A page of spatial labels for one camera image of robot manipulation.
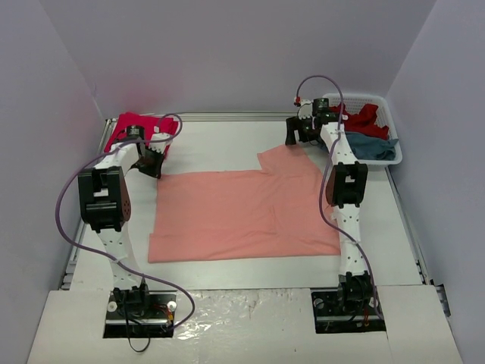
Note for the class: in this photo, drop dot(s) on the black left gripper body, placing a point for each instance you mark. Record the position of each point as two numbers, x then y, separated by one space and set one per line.
150 164

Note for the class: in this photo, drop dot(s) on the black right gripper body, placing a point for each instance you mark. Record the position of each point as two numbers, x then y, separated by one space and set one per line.
294 129

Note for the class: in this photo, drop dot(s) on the salmon pink t-shirt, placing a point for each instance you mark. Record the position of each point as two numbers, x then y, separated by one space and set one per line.
266 213

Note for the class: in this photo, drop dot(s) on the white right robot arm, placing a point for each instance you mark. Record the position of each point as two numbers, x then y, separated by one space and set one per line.
341 193

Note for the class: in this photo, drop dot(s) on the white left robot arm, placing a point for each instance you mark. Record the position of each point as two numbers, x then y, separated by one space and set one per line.
106 207

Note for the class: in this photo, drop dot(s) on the dark red t-shirt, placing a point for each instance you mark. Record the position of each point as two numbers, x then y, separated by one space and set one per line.
364 122

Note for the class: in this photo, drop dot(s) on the blue-grey t-shirt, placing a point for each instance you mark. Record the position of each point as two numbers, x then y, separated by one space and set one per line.
371 148

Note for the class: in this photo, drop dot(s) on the white plastic laundry basket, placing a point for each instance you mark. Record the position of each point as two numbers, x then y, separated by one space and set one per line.
354 102

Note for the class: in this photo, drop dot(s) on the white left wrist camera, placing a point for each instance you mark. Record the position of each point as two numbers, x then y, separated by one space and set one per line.
160 142

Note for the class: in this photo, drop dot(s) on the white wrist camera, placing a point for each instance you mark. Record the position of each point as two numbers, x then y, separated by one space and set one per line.
160 142
304 108

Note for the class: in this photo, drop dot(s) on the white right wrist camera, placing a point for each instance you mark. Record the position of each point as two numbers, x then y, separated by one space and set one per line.
304 108

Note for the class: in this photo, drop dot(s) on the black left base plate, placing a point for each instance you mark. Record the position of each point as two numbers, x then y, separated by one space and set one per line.
155 321

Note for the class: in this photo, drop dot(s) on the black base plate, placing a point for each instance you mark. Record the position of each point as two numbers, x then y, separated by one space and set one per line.
332 316
155 321

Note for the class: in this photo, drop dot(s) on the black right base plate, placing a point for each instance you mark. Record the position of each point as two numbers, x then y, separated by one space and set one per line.
332 316

